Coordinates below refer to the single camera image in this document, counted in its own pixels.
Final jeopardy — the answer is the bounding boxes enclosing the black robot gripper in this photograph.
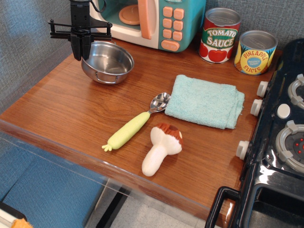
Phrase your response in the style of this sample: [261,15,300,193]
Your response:
[48,0,113,61]

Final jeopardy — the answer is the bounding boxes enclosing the stainless steel pot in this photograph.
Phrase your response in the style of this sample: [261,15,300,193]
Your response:
[81,41,134,85]

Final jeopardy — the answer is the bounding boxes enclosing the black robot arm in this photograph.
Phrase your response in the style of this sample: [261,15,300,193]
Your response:
[48,0,113,61]

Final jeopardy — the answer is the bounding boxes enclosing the toy microwave teal white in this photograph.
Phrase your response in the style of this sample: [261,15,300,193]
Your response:
[90,0,206,53]

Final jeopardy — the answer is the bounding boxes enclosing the plush white brown mushroom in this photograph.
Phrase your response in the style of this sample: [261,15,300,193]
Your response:
[142,123,183,177]

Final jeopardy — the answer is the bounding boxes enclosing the tomato sauce can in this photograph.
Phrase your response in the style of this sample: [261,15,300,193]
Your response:
[199,7,241,63]

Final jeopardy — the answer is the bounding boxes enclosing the teal folded cloth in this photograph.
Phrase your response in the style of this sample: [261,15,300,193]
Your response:
[165,75,245,129]

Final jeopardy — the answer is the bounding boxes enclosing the pineapple slices can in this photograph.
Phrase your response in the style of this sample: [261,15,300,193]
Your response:
[234,30,278,76]

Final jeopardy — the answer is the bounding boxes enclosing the orange black object corner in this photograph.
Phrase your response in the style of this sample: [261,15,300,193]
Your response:
[0,202,33,228]

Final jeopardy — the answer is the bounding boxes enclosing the black toy stove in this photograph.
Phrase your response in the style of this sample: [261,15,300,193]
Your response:
[205,38,304,228]

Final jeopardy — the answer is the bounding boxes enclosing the black braided cable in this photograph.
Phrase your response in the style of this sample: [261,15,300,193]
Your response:
[89,0,107,13]

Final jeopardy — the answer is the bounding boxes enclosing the spoon with green handle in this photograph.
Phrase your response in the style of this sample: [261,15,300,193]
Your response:
[101,92,171,152]

